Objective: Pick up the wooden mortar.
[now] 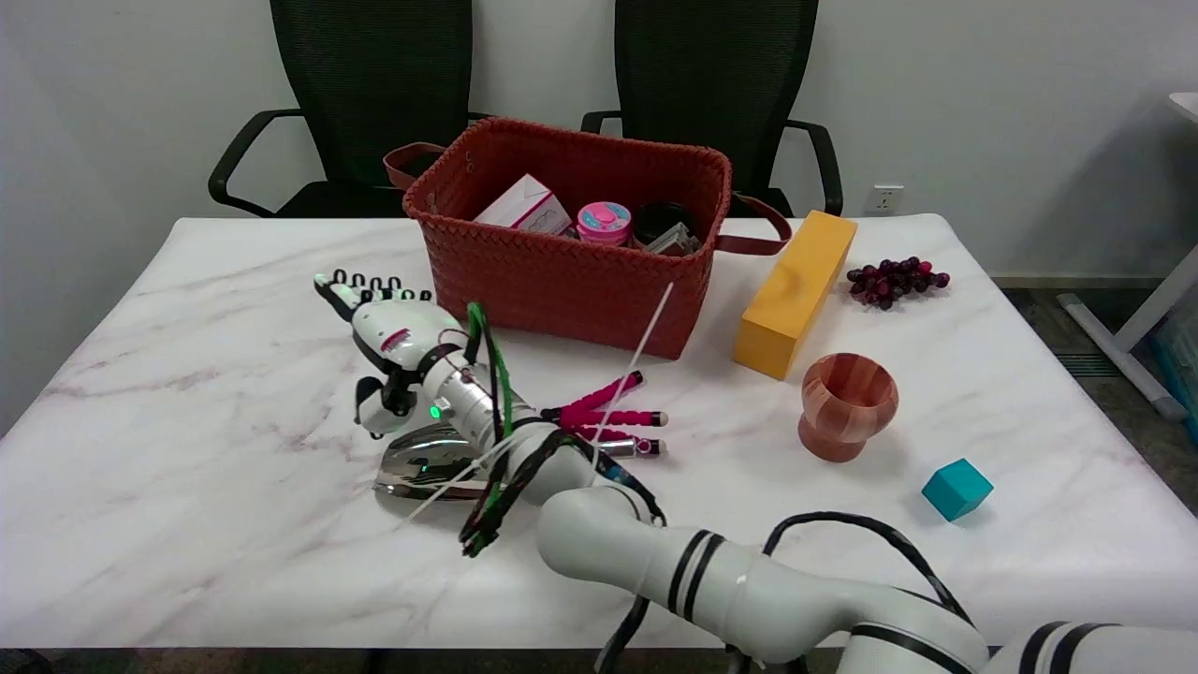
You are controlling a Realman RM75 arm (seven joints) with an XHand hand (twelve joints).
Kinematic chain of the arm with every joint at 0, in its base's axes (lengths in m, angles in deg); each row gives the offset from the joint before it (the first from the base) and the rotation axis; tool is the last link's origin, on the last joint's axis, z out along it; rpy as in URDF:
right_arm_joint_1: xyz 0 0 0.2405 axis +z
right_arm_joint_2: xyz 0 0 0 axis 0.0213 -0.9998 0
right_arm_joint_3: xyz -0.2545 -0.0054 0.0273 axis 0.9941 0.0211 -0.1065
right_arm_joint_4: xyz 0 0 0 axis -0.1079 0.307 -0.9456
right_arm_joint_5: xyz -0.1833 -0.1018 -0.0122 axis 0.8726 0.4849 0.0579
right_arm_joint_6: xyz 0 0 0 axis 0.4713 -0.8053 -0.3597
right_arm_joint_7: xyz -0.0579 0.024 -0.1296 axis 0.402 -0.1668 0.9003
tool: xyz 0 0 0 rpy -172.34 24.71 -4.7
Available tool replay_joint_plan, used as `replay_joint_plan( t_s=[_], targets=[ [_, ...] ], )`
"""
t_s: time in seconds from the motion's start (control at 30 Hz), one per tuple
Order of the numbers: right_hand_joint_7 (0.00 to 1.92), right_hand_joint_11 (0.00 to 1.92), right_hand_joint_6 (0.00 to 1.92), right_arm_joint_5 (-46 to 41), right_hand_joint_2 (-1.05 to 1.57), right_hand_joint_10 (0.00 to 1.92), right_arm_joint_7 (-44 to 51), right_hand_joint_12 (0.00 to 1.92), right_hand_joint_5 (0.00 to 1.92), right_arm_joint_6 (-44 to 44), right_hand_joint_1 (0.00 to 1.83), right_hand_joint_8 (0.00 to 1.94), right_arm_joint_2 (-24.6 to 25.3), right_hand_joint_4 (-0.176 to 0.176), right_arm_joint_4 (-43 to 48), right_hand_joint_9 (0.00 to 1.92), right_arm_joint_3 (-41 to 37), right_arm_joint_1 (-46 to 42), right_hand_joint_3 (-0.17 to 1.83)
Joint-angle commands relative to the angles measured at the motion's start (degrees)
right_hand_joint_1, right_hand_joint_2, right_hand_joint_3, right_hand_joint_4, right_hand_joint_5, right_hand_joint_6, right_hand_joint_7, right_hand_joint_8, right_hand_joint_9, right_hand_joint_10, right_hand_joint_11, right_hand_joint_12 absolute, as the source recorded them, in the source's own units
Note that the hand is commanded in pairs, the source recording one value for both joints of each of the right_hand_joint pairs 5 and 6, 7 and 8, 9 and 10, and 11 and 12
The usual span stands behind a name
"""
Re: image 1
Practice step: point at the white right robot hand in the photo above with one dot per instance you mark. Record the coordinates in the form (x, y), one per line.
(402, 332)

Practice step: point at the wooden mortar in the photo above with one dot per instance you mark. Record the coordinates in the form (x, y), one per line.
(847, 402)

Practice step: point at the shiny metal scoop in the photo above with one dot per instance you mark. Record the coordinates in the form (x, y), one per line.
(426, 463)

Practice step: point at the red woven basket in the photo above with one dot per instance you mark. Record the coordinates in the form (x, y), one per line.
(562, 281)

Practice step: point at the white and pink box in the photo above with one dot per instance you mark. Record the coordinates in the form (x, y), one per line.
(522, 206)

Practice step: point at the pink flexible mini tripod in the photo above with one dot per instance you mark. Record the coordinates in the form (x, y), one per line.
(599, 402)

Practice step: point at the pink round container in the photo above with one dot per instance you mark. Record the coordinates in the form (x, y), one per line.
(604, 223)

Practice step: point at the black mesh office chair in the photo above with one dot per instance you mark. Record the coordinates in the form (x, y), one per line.
(711, 75)
(374, 75)

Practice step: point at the black round jar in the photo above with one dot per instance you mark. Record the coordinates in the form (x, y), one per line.
(660, 217)

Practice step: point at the grey clear packet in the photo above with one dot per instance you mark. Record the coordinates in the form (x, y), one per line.
(676, 243)

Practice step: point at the yellow rectangular block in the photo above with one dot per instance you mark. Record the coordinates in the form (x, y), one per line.
(796, 290)

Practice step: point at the dark red grape bunch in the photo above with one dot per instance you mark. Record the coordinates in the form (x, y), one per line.
(894, 279)

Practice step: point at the teal cube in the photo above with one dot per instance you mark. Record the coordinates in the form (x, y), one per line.
(956, 489)

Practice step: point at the blue storage bin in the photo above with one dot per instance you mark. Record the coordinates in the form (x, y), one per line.
(1181, 360)

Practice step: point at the white wall outlet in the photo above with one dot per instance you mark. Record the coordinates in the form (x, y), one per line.
(886, 198)

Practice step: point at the white desk frame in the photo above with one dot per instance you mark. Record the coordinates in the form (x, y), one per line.
(1137, 323)

